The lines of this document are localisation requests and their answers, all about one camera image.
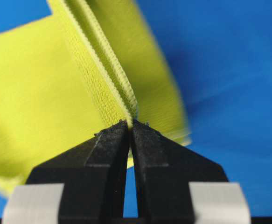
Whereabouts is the yellow-green towel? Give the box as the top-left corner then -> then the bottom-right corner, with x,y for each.
0,0 -> 190,196

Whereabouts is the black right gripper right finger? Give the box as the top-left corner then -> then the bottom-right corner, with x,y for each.
130,119 -> 252,224

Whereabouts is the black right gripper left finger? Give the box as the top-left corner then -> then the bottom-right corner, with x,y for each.
1,119 -> 130,224

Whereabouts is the blue table cloth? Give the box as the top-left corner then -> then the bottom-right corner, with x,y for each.
0,0 -> 272,216

